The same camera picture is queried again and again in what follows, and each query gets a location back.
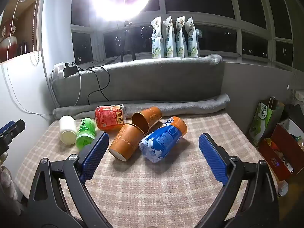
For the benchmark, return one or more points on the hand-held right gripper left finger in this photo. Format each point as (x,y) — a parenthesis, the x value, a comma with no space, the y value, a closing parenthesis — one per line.
(95,154)

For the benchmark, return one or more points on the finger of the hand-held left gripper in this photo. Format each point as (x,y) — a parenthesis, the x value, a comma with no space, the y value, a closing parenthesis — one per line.
(10,129)

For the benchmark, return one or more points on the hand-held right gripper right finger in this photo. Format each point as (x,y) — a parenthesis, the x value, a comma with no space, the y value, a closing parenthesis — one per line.
(213,156)

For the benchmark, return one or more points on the orange paper cup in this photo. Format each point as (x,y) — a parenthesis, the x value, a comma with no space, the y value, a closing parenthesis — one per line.
(152,115)
(125,140)

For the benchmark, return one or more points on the person's left hand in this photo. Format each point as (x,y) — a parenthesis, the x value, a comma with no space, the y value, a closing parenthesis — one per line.
(6,182)

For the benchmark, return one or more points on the green plastic bottle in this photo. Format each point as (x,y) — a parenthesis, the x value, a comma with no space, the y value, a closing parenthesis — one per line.
(85,133)

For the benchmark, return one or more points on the white plastic bottle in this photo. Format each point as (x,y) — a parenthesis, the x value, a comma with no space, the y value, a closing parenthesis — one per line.
(67,129)

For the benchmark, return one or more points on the blue and orange bottle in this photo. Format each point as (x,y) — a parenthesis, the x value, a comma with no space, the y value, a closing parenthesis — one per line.
(163,137)

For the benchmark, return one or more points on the rolled grey blanket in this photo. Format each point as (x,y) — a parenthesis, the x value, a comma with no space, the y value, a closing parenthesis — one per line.
(185,106)

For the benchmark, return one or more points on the green paper bag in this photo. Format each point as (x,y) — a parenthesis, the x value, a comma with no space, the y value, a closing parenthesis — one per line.
(262,121)

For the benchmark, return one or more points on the plaid blanket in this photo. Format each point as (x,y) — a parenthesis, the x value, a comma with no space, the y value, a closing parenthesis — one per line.
(154,190)

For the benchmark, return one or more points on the red cardboard box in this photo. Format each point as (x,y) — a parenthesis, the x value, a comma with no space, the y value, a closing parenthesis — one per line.
(282,142)

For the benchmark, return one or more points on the round metal knob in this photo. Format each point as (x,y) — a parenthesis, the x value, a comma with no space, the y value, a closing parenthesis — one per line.
(282,188)

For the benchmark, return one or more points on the white power strip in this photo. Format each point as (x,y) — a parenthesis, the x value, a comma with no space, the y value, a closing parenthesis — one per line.
(58,70)

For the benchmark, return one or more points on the black charger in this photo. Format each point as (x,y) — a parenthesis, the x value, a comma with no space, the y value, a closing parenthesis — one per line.
(70,70)

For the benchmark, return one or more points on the red vase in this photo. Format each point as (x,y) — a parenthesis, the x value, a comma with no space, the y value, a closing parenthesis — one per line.
(8,45)

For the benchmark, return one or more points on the grey cushion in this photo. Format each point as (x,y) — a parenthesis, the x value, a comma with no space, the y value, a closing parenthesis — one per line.
(154,80)

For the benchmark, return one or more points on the wooden shelf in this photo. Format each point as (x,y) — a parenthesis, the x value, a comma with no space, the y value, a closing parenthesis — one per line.
(29,28)

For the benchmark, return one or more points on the black tripod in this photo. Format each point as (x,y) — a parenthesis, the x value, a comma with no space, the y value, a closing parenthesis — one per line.
(125,42)

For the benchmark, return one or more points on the white and green pouch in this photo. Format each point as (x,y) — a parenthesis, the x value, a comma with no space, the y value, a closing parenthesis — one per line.
(181,40)
(192,40)
(169,40)
(157,42)

